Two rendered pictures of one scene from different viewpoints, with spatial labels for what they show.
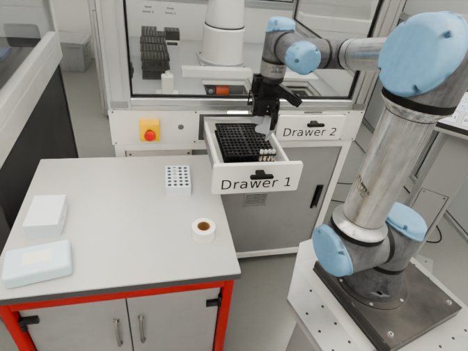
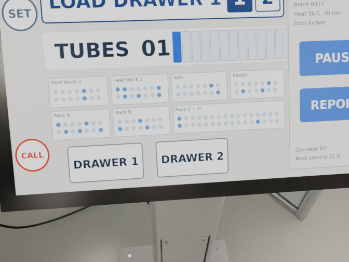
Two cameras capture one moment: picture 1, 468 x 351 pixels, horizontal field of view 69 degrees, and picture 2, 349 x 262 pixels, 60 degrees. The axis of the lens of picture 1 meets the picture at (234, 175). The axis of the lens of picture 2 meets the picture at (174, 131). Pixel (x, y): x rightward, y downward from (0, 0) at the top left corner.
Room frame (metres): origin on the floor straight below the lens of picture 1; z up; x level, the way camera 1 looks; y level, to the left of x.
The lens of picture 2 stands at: (1.02, -0.73, 1.31)
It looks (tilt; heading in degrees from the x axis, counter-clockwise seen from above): 45 degrees down; 329
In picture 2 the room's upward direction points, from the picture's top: 1 degrees clockwise
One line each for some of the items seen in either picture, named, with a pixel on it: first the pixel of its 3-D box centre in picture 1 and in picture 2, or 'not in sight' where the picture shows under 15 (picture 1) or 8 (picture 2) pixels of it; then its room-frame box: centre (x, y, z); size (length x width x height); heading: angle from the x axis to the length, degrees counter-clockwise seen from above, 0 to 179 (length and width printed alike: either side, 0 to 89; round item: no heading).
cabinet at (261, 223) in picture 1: (219, 158); not in sight; (1.66, 0.10, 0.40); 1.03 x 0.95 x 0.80; 106
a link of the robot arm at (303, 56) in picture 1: (302, 53); not in sight; (0.89, -0.13, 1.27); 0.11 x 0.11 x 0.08; 27
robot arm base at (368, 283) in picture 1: (376, 265); not in sight; (0.60, -0.40, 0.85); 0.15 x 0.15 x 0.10
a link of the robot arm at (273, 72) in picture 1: (273, 68); not in sight; (0.97, -0.07, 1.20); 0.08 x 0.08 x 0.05
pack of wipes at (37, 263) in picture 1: (38, 262); not in sight; (0.53, 0.46, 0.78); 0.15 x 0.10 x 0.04; 116
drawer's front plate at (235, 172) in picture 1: (257, 177); not in sight; (0.88, -0.07, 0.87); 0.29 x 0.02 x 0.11; 106
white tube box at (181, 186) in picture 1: (177, 180); not in sight; (0.93, 0.19, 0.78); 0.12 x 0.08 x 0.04; 14
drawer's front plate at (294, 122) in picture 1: (310, 127); not in sight; (1.28, -0.29, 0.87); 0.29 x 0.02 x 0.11; 106
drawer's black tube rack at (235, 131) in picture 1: (242, 145); not in sight; (1.07, -0.02, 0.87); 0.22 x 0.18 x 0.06; 16
